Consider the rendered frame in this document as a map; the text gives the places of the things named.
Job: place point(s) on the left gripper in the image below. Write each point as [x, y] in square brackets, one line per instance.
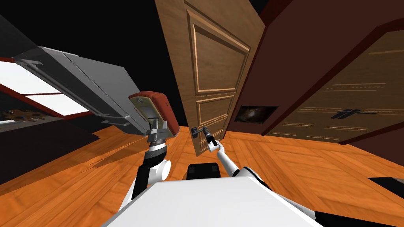
[157, 137]

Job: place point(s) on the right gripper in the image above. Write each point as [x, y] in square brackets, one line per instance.
[210, 137]

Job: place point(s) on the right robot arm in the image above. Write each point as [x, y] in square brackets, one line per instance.
[228, 164]

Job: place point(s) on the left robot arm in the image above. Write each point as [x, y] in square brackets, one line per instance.
[148, 171]

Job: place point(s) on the red and cream appliance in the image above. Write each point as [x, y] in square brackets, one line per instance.
[159, 108]

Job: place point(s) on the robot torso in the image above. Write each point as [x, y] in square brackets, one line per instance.
[208, 205]

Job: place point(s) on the light brown panelled door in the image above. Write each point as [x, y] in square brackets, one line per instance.
[217, 69]

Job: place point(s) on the grey refrigerator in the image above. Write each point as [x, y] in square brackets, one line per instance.
[94, 82]

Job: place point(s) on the red framed window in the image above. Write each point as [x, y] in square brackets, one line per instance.
[38, 91]

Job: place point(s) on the table with small things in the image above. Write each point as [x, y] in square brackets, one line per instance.
[22, 118]

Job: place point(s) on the black flat block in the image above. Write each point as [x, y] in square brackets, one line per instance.
[389, 186]

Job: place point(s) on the dark picture on wall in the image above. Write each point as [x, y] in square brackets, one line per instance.
[255, 114]

